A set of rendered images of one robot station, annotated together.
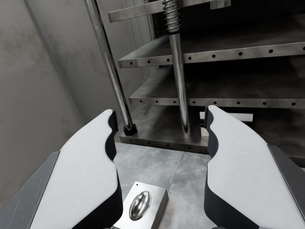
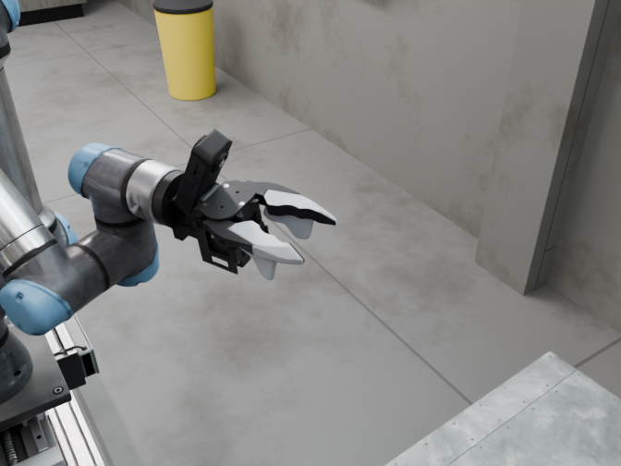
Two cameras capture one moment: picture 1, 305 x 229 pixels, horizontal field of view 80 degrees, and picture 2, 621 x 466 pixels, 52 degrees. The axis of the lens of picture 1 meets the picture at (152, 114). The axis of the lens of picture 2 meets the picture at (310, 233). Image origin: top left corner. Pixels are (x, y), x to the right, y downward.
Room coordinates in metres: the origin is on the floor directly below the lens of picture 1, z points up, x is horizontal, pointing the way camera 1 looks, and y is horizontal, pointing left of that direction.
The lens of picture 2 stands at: (0.34, -0.53, 1.84)
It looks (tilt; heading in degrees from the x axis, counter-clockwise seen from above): 34 degrees down; 114
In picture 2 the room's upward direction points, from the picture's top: straight up
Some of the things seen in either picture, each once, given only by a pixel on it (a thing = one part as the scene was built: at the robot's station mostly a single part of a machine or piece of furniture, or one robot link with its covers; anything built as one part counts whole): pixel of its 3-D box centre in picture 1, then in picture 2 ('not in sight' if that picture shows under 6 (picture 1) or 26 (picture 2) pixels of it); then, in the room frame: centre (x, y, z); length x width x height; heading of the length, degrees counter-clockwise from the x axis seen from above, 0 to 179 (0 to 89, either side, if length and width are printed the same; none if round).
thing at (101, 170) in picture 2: not in sight; (115, 179); (-0.19, 0.04, 1.43); 0.11 x 0.08 x 0.09; 172
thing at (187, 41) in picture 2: not in sight; (188, 48); (-2.34, 3.34, 0.33); 0.42 x 0.42 x 0.67
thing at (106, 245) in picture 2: not in sight; (119, 247); (-0.19, 0.02, 1.33); 0.11 x 0.08 x 0.11; 82
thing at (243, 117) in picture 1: (228, 104); not in sight; (1.04, -0.51, 0.87); 0.50 x 0.27 x 0.17; 150
